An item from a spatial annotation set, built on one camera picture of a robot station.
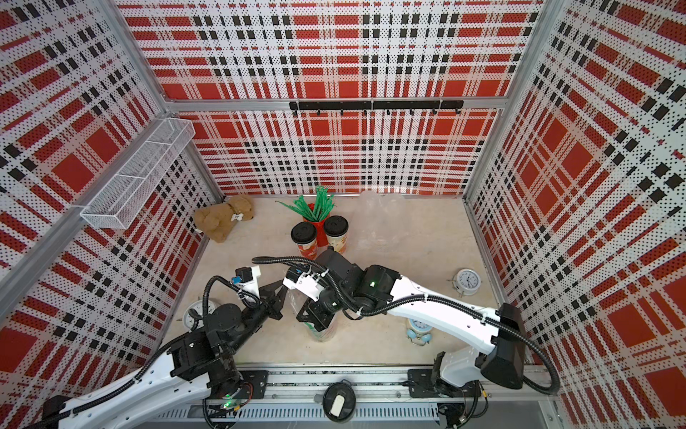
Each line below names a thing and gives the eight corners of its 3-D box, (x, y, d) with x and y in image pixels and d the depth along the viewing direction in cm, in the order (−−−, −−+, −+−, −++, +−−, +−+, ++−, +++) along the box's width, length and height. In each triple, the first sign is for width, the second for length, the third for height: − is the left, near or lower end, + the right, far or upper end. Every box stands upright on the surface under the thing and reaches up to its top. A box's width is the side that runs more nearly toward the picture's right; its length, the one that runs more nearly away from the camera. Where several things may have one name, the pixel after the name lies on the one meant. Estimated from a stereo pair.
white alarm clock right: (461, 299, 93) (466, 292, 88) (449, 281, 97) (453, 273, 93) (480, 291, 95) (486, 283, 90) (467, 274, 99) (473, 266, 95)
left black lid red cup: (299, 267, 100) (289, 240, 86) (302, 249, 105) (293, 221, 92) (319, 267, 100) (313, 240, 86) (321, 248, 105) (316, 221, 92)
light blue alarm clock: (406, 342, 82) (407, 339, 79) (407, 322, 86) (409, 318, 83) (429, 347, 81) (431, 343, 78) (429, 326, 85) (432, 322, 82)
